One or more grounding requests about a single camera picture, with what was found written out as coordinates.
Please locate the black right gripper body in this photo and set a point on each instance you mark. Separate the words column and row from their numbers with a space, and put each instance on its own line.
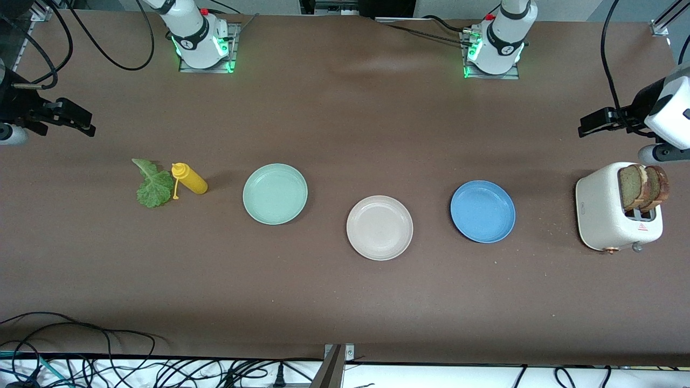
column 16, row 103

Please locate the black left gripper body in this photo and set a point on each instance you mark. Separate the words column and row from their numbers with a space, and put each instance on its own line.
column 639, row 106

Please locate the brown bread slice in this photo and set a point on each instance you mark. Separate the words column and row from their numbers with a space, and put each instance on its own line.
column 629, row 188
column 660, row 186

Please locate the green lettuce leaf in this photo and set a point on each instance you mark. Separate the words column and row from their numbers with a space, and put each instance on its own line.
column 153, row 188

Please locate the yellow squeeze bottle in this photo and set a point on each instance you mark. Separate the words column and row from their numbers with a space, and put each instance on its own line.
column 193, row 182

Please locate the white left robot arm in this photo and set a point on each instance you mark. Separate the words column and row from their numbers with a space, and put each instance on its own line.
column 504, row 37

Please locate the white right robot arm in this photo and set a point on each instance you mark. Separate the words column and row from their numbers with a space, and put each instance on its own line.
column 197, row 37

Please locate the blue plate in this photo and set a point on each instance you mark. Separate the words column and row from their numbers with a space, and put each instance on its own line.
column 482, row 211

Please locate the mint green plate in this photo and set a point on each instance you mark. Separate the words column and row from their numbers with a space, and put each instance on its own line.
column 275, row 194

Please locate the beige plate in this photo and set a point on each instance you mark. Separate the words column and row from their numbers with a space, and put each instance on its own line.
column 380, row 228

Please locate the white toaster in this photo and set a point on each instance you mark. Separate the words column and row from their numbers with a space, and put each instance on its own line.
column 601, row 215

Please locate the grey metal device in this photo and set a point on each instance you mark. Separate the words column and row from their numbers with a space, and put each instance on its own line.
column 337, row 6

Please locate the black power plug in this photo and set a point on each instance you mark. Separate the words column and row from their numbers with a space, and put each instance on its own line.
column 278, row 374

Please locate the grey metal beam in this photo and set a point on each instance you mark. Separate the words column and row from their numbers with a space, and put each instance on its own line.
column 329, row 374

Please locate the aluminium frame rail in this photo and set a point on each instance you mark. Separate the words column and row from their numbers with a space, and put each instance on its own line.
column 40, row 11
column 659, row 28

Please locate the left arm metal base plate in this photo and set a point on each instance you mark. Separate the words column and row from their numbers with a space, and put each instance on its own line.
column 493, row 76

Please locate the grey metal bracket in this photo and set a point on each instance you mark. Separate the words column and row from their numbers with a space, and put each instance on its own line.
column 349, row 353

